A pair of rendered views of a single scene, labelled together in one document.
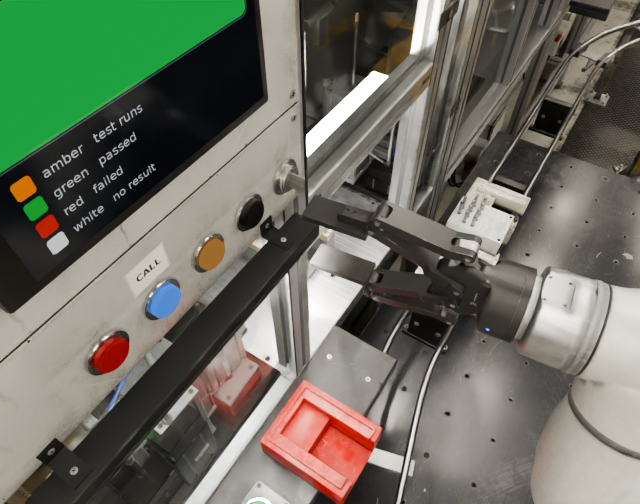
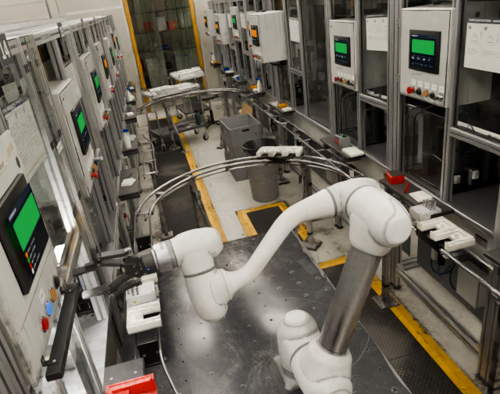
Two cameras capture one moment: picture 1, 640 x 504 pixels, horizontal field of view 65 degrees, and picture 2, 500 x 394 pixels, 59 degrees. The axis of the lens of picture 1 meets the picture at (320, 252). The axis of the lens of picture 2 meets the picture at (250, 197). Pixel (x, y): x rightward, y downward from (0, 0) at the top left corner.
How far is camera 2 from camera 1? 0.92 m
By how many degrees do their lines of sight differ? 42
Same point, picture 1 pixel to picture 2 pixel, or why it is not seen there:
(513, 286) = (146, 252)
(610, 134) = not seen: hidden behind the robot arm
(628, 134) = not seen: hidden behind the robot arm
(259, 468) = not seen: outside the picture
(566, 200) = (176, 272)
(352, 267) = (98, 289)
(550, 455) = (191, 295)
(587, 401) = (185, 269)
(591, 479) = (201, 288)
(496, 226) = (148, 288)
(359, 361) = (126, 370)
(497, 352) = (189, 343)
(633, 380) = (186, 252)
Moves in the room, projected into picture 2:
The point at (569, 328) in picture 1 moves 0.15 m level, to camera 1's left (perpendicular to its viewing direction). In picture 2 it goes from (165, 252) to (121, 277)
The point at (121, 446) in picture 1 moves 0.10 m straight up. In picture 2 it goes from (63, 349) to (50, 316)
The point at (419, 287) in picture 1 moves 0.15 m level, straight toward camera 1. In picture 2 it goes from (123, 277) to (136, 303)
